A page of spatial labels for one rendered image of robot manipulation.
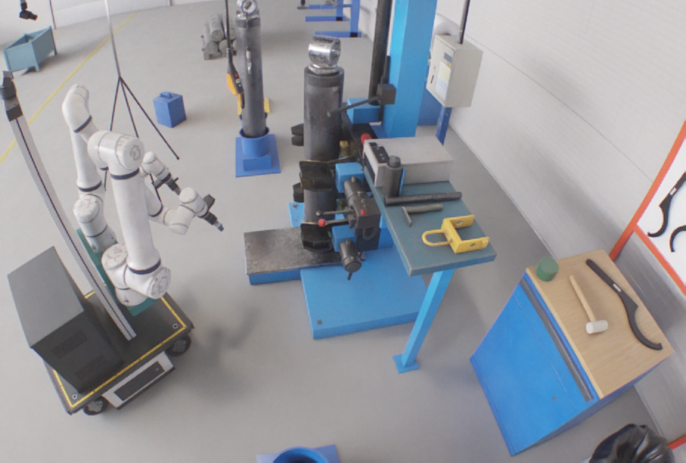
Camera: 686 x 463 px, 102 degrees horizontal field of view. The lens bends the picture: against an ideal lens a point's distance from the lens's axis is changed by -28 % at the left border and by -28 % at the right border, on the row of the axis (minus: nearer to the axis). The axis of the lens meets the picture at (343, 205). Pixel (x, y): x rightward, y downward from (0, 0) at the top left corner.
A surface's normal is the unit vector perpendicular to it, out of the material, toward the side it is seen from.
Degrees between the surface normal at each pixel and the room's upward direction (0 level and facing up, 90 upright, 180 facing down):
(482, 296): 0
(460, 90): 90
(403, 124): 90
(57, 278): 0
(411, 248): 0
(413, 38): 90
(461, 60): 90
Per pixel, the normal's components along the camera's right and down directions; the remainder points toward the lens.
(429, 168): 0.22, 0.65
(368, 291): 0.06, -0.75
